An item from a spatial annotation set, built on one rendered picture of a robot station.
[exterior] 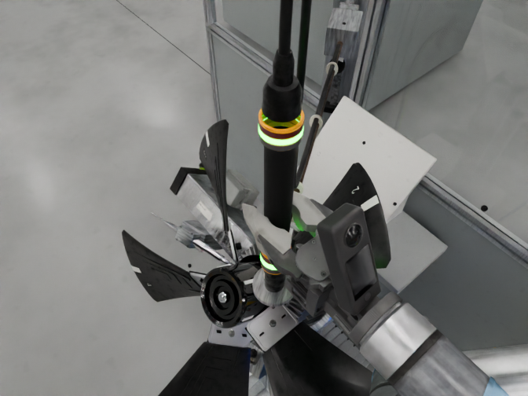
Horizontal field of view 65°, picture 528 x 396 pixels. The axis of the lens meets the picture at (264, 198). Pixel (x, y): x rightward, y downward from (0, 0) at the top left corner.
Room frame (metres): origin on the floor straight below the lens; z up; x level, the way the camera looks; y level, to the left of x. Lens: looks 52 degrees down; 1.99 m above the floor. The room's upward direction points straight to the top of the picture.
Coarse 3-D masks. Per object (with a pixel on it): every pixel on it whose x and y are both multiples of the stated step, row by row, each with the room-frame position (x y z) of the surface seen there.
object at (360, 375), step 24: (288, 336) 0.28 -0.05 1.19; (312, 336) 0.28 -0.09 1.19; (264, 360) 0.24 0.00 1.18; (288, 360) 0.24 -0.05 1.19; (312, 360) 0.24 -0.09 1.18; (336, 360) 0.24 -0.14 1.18; (288, 384) 0.19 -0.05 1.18; (312, 384) 0.19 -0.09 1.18; (336, 384) 0.19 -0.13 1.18; (360, 384) 0.19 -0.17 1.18
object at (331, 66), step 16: (288, 0) 0.30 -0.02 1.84; (304, 0) 0.38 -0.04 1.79; (288, 16) 0.30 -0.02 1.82; (304, 16) 0.38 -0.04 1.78; (288, 32) 0.30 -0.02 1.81; (304, 32) 0.38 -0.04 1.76; (288, 48) 0.30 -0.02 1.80; (304, 48) 0.38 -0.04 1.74; (336, 48) 0.81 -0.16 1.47; (304, 64) 0.38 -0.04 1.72; (336, 64) 0.75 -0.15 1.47; (304, 80) 0.39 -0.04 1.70; (320, 112) 0.60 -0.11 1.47; (304, 160) 0.48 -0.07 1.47
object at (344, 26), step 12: (336, 12) 0.93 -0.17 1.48; (348, 12) 0.93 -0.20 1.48; (360, 12) 0.93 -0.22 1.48; (336, 24) 0.87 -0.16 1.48; (348, 24) 0.87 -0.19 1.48; (360, 24) 0.89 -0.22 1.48; (336, 36) 0.86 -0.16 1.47; (348, 36) 0.85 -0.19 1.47; (324, 48) 0.86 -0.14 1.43; (348, 48) 0.85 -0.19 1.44
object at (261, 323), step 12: (264, 312) 0.33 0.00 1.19; (276, 312) 0.33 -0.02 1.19; (288, 312) 0.33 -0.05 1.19; (252, 324) 0.30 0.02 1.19; (264, 324) 0.30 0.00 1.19; (276, 324) 0.30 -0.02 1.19; (288, 324) 0.30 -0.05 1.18; (252, 336) 0.28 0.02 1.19; (264, 336) 0.28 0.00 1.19; (276, 336) 0.28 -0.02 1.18; (264, 348) 0.26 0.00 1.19
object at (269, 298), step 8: (256, 272) 0.32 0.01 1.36; (256, 280) 0.31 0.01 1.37; (256, 288) 0.29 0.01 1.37; (264, 288) 0.29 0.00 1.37; (256, 296) 0.28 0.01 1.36; (264, 296) 0.28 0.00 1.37; (272, 296) 0.28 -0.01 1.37; (280, 296) 0.28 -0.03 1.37; (288, 296) 0.28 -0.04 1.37; (272, 304) 0.27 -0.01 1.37; (280, 304) 0.27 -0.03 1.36
